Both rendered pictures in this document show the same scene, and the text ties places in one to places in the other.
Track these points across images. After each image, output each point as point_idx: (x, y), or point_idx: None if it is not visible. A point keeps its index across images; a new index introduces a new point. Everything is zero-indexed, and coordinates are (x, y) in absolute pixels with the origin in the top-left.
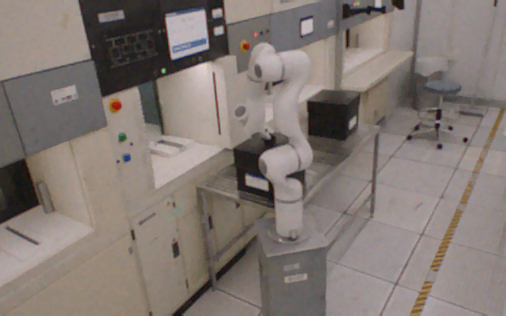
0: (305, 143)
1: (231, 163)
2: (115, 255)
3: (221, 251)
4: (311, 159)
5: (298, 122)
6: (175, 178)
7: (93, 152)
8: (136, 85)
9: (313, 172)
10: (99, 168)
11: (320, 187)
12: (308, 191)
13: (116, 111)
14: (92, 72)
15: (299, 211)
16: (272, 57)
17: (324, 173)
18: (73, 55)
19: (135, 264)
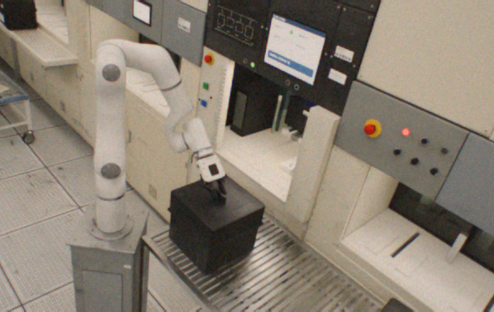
0: (95, 147)
1: (285, 227)
2: (178, 154)
3: (239, 277)
4: (95, 169)
5: (100, 123)
6: (230, 163)
7: (187, 77)
8: (227, 57)
9: (224, 293)
10: (187, 90)
11: (186, 289)
12: (177, 267)
13: (209, 63)
14: (201, 22)
15: (96, 205)
16: (102, 42)
17: (216, 304)
18: (197, 2)
19: (186, 177)
